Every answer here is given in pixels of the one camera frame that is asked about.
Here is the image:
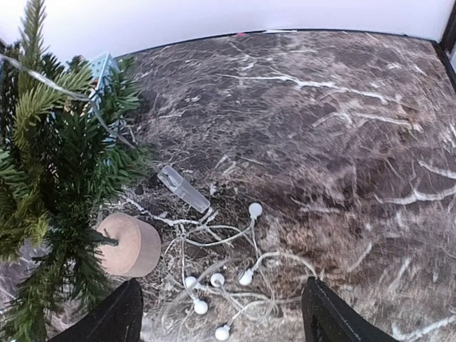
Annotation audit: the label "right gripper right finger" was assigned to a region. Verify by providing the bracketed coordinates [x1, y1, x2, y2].
[301, 276, 395, 342]

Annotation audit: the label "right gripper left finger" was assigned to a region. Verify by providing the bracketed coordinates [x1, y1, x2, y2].
[50, 279, 143, 342]

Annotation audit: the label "white ball string lights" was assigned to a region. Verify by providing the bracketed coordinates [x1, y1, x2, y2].
[0, 53, 318, 341]

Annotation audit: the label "small green christmas tree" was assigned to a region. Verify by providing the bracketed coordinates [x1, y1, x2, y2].
[1, 1, 150, 341]

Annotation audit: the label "light blue plastic basket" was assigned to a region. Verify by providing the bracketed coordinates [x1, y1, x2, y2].
[49, 52, 125, 143]

